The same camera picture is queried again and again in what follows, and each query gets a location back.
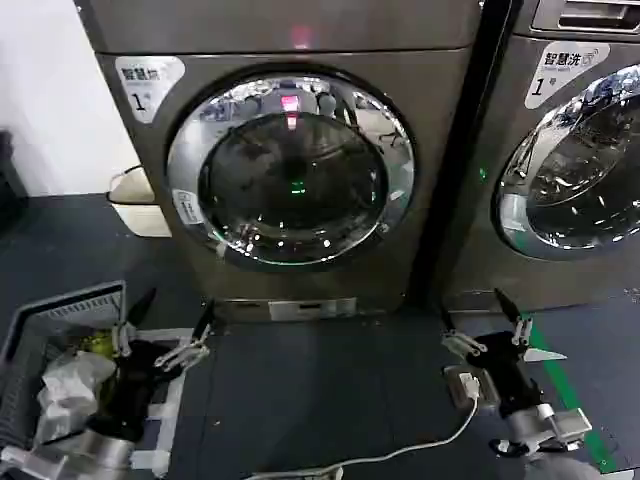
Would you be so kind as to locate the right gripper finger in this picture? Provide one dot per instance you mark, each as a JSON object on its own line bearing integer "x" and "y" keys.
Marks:
{"x": 507, "y": 306}
{"x": 450, "y": 325}

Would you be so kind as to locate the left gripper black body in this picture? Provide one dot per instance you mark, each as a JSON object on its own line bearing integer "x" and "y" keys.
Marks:
{"x": 132, "y": 380}

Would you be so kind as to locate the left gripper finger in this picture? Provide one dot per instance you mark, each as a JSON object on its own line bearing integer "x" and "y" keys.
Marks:
{"x": 202, "y": 325}
{"x": 140, "y": 310}

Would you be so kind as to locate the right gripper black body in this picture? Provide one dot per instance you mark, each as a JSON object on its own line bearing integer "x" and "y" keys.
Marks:
{"x": 505, "y": 370}

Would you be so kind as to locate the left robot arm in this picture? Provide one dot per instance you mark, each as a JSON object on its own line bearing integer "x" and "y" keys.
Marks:
{"x": 95, "y": 452}

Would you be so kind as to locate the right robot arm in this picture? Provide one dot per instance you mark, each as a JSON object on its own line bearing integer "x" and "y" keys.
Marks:
{"x": 530, "y": 425}

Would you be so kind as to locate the white floor tape piece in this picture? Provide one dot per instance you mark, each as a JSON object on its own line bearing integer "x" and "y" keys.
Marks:
{"x": 542, "y": 355}

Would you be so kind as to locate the yellow-green cloth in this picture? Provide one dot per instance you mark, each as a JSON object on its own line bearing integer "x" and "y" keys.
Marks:
{"x": 95, "y": 342}

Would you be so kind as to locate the white crumpled cloth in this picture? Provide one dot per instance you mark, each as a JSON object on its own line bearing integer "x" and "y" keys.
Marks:
{"x": 70, "y": 385}

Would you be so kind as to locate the green floor tape stripe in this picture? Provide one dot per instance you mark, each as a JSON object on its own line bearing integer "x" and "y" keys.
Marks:
{"x": 575, "y": 400}

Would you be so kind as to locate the grey plastic laundry basket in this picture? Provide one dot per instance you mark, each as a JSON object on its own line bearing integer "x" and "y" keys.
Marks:
{"x": 45, "y": 310}

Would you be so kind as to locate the cream plastic bin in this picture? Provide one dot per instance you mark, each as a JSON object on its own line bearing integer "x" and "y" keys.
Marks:
{"x": 137, "y": 215}

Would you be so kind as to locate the small white door sticker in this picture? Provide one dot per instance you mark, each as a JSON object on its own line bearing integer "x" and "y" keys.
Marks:
{"x": 186, "y": 206}

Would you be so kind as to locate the round glass dryer door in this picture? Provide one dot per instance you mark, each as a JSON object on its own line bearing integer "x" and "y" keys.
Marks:
{"x": 575, "y": 190}
{"x": 295, "y": 200}

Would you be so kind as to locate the grey dryer with red light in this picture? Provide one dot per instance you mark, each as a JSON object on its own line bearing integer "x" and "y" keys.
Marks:
{"x": 440, "y": 150}

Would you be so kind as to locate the white number label sticker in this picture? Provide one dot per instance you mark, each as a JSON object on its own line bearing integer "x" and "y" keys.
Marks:
{"x": 560, "y": 70}
{"x": 145, "y": 85}

